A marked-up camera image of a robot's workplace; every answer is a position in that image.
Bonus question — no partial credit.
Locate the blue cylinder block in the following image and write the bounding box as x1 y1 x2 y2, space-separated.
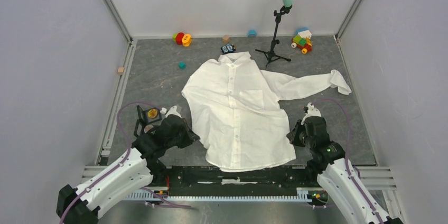
247 29 257 38

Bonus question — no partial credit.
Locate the red yellow ring toy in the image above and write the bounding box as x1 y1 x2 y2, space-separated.
172 32 192 47

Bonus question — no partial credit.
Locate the brown wooden cube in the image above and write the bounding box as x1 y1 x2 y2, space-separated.
222 35 230 44

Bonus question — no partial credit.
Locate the black tripod stand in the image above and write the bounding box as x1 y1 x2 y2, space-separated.
255 6 292 70

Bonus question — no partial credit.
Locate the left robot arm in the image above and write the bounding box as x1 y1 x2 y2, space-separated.
56 115 200 223

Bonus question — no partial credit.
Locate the blue white brick block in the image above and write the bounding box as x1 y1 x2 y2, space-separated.
295 27 312 39

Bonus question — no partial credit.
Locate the colourful brick toy car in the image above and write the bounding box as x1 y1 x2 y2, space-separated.
291 35 312 54

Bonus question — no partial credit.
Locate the black display frame lower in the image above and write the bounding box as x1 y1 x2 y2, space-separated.
133 120 151 137

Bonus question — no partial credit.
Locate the black display frame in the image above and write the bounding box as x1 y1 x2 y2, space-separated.
136 105 162 127
133 120 151 137

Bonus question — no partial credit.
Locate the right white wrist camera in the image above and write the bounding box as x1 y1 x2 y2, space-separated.
301 102 322 125

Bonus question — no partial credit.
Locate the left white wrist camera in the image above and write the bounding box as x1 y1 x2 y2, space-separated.
160 105 182 118

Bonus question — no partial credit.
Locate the small black toy car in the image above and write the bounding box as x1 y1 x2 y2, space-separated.
220 44 236 54

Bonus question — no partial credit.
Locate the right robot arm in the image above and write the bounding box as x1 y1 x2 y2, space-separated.
287 116 402 223

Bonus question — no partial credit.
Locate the black display frame upper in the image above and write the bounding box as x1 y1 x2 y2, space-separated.
136 105 162 127

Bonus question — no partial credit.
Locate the white button shirt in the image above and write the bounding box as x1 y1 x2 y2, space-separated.
182 52 351 172

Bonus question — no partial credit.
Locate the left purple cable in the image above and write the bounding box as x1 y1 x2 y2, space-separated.
58 101 193 224

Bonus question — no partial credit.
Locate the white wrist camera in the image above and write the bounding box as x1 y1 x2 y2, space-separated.
301 102 322 125
160 105 182 118

